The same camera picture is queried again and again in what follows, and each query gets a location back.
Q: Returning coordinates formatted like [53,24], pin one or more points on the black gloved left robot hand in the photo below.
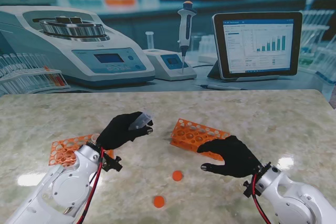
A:
[115,134]

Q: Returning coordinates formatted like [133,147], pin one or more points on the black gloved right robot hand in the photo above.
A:
[236,158]

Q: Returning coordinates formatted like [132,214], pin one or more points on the clear plastic test tube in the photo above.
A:
[141,120]
[95,138]

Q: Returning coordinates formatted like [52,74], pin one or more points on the orange round tube cap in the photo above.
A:
[177,175]
[159,201]

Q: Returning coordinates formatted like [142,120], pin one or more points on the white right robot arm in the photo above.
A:
[299,205]

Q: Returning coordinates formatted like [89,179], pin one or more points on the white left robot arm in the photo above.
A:
[65,190]

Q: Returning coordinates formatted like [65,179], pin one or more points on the orange test tube rack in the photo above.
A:
[74,140]
[183,140]

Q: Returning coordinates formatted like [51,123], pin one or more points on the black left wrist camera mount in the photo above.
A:
[114,164]

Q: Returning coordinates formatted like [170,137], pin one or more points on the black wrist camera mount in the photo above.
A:
[248,188]
[114,164]

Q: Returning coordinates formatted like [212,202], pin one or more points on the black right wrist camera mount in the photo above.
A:
[248,188]

